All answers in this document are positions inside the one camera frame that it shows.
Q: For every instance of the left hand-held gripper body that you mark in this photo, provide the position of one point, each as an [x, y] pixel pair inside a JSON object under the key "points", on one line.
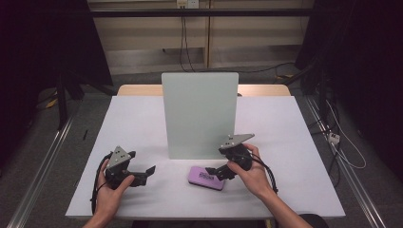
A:
{"points": [[117, 160]]}

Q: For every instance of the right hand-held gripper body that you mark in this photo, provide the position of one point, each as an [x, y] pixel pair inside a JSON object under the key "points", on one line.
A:
{"points": [[236, 141]]}

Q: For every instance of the purple whiteboard eraser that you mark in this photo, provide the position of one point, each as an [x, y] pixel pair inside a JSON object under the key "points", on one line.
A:
{"points": [[198, 178]]}

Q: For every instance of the person's right hand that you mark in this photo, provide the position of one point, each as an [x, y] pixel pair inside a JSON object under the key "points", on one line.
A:
{"points": [[256, 179]]}

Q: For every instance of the person's left hand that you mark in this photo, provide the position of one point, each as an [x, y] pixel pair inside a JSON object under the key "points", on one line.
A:
{"points": [[107, 199]]}

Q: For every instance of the white table mat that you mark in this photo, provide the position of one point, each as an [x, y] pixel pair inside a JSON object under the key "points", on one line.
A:
{"points": [[142, 126]]}

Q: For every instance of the small black pen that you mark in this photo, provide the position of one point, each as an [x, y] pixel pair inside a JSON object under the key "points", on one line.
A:
{"points": [[85, 135]]}

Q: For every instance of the upright white whiteboard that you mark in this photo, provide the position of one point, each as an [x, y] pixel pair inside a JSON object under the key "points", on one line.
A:
{"points": [[199, 110]]}

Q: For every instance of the black metal stand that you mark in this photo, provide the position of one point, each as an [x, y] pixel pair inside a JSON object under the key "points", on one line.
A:
{"points": [[62, 104]]}

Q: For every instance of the white power strip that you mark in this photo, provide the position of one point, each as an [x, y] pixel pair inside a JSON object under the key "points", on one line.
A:
{"points": [[334, 138]]}

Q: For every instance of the person's dark trouser leg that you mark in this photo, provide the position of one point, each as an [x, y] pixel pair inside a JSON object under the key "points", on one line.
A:
{"points": [[318, 221]]}

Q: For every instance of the black curtain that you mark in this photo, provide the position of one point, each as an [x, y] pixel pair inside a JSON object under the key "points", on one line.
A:
{"points": [[364, 63], [38, 47]]}

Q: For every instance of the black horizontal bar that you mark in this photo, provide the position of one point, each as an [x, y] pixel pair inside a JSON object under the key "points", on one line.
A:
{"points": [[142, 12]]}

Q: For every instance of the metal floor rail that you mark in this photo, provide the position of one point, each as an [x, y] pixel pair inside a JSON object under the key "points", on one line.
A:
{"points": [[345, 164], [41, 171]]}

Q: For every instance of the white wall socket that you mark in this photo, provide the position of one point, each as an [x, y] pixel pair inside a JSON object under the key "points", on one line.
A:
{"points": [[187, 3]]}

